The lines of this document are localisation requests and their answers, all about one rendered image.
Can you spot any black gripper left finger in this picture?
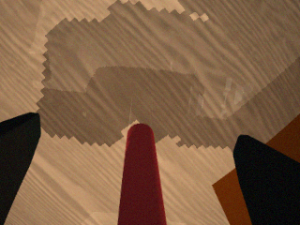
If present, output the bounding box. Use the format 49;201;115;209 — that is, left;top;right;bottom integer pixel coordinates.
0;112;41;225

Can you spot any red peg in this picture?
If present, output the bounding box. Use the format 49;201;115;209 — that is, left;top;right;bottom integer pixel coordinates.
117;124;168;225

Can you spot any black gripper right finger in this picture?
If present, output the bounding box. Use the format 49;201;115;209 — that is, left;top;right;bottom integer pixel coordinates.
232;135;300;225

